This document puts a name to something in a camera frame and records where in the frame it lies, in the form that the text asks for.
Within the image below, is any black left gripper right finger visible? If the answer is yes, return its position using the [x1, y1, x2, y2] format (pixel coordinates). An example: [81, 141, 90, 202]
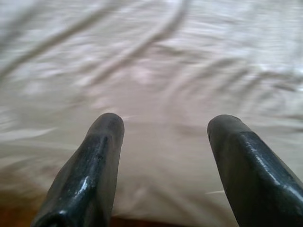
[207, 114, 303, 227]

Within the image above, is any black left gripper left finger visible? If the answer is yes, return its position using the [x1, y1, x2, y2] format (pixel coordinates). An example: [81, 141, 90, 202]
[30, 113, 125, 227]

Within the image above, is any grey floral bed sheet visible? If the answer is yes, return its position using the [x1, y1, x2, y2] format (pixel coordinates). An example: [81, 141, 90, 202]
[0, 0, 303, 220]

